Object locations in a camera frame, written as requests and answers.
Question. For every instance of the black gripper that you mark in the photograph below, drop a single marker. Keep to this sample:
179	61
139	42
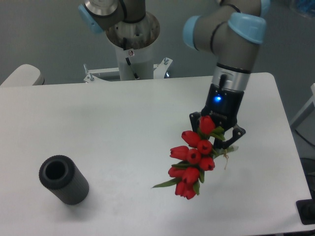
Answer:
222	105

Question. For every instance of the red tulip bouquet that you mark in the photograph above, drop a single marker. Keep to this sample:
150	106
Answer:
196	158

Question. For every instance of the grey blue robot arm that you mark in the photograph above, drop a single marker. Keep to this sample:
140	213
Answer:
233	33

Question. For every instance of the black device at table edge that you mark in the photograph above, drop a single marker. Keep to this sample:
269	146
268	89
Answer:
306	211

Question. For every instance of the dark grey ribbed vase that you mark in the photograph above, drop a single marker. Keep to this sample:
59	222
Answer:
60	175

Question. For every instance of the white chair backrest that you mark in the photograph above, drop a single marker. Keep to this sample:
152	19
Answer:
24	75

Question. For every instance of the white furniture frame at right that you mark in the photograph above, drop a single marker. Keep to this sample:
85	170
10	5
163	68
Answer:
305	111

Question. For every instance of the white pedestal base brackets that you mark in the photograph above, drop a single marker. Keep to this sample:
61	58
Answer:
158	71

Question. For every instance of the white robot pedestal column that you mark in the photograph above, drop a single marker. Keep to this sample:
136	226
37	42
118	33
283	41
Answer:
133	42

